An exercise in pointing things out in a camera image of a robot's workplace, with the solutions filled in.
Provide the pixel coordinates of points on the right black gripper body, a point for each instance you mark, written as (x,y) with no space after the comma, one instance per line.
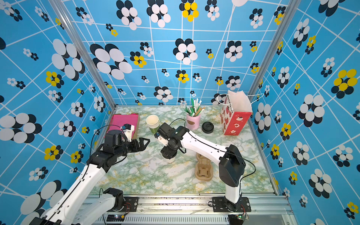
(169,144)

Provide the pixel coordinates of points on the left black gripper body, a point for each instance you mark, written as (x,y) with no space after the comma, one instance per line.
(124,149)

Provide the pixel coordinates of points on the black cup lid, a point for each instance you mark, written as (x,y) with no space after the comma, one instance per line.
(168,153)

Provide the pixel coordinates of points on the white paper cup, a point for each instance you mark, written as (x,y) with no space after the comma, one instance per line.
(170,161)

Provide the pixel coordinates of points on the red paper gift bag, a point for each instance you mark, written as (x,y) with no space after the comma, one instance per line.
(236,111)

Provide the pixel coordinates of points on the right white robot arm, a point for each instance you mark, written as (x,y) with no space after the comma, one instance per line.
(229,160)

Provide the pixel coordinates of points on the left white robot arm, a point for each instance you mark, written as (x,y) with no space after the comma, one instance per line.
(67,210)

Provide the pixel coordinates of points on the pink straw holder cup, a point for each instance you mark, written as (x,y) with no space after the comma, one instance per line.
(192,122)

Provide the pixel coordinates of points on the pink napkin stack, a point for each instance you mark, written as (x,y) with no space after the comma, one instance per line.
(122,119)

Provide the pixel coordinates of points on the stack of paper cups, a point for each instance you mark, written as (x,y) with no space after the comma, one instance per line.
(153,123)

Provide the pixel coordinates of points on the black lid stack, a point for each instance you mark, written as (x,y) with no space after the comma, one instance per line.
(207,127)

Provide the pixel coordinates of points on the brown cardboard cup carrier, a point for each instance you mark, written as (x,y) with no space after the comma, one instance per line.
(203,168)

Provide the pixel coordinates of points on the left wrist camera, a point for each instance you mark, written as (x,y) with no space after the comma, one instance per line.
(128,130)

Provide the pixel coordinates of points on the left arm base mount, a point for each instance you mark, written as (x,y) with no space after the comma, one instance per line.
(127,204)

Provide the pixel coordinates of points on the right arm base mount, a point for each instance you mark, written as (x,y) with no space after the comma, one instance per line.
(221,204)

